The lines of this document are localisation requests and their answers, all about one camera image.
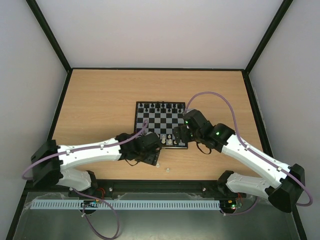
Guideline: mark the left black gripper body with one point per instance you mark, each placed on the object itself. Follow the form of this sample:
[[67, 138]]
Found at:
[[151, 159]]

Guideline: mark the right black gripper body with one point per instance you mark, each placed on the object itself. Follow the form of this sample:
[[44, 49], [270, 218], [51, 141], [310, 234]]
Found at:
[[180, 132]]

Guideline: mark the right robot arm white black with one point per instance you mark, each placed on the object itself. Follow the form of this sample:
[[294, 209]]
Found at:
[[279, 183]]

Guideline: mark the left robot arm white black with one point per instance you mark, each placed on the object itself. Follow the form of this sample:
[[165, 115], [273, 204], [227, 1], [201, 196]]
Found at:
[[54, 164]]

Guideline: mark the left controller circuit board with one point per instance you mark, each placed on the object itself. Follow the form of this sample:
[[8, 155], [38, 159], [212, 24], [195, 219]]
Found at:
[[90, 203]]

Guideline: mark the controller circuit board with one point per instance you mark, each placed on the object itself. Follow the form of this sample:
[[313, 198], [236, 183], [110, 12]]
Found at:
[[90, 203], [231, 204]]

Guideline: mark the right controller circuit board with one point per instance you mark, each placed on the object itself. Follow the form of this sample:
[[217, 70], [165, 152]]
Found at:
[[231, 204]]

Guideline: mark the black and silver chessboard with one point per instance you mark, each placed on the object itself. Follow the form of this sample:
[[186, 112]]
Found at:
[[160, 123]]

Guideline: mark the clear plastic sheet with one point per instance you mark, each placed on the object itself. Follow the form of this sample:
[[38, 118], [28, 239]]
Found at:
[[256, 220]]

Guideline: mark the light blue slotted cable duct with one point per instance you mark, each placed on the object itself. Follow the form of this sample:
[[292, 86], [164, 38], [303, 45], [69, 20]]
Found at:
[[70, 204]]

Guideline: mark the black aluminium frame rail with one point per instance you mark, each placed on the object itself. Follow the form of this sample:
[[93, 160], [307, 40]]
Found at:
[[160, 186]]

